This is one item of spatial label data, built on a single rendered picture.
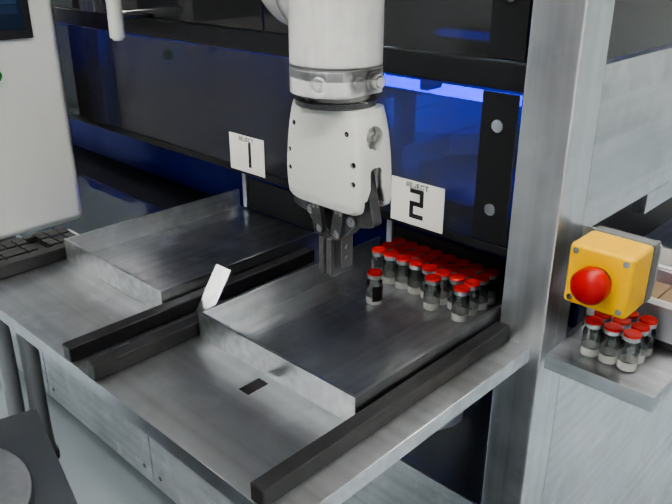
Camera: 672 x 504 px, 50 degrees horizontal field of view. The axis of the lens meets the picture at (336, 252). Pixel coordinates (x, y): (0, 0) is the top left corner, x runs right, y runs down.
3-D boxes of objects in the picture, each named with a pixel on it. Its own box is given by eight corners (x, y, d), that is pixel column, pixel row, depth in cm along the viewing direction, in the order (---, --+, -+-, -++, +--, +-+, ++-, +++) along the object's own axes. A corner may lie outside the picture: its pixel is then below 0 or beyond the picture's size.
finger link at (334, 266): (372, 211, 69) (370, 274, 71) (347, 204, 71) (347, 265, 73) (349, 220, 67) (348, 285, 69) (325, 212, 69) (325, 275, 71)
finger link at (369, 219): (400, 210, 65) (364, 235, 69) (359, 137, 66) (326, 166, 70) (391, 213, 64) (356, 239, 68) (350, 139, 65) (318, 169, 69)
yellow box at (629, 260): (590, 280, 86) (599, 224, 83) (651, 299, 81) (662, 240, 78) (560, 301, 81) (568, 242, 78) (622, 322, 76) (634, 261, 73)
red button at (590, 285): (580, 289, 80) (585, 256, 78) (615, 301, 77) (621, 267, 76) (564, 301, 77) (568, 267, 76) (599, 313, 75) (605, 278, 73)
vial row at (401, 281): (377, 273, 106) (378, 244, 104) (480, 313, 94) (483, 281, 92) (367, 277, 104) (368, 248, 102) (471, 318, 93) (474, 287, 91)
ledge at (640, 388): (595, 326, 95) (597, 313, 95) (697, 363, 87) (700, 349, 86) (543, 368, 86) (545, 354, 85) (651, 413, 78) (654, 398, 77)
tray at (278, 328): (378, 256, 111) (378, 236, 110) (527, 311, 95) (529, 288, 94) (200, 337, 89) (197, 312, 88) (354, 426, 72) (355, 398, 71)
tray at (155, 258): (239, 205, 133) (238, 187, 132) (340, 243, 117) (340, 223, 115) (67, 259, 110) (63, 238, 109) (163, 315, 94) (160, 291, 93)
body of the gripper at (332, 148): (406, 88, 64) (401, 206, 69) (325, 75, 71) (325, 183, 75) (349, 101, 59) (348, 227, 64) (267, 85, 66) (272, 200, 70)
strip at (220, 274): (220, 302, 97) (217, 263, 95) (234, 309, 96) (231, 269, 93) (129, 341, 88) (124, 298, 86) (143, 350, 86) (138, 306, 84)
